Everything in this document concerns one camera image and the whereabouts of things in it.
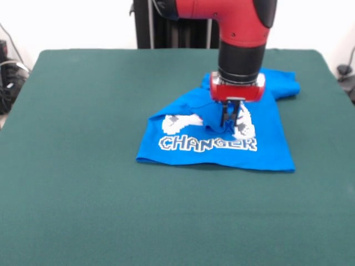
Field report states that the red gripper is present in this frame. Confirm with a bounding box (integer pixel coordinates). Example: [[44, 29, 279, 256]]
[[209, 71, 266, 125]]

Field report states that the blue printed t-shirt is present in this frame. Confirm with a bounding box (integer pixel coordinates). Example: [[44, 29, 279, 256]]
[[135, 68, 302, 173]]

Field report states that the dark green table cloth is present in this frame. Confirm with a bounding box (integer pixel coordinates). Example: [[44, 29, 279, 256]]
[[0, 48, 355, 266]]

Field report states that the black bag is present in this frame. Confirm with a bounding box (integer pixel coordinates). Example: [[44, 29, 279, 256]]
[[0, 59, 30, 116]]

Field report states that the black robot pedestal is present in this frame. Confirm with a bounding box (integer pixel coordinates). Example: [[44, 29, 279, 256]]
[[129, 0, 222, 49]]

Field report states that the grey cable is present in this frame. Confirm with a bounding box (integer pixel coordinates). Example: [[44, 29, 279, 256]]
[[0, 23, 31, 73]]

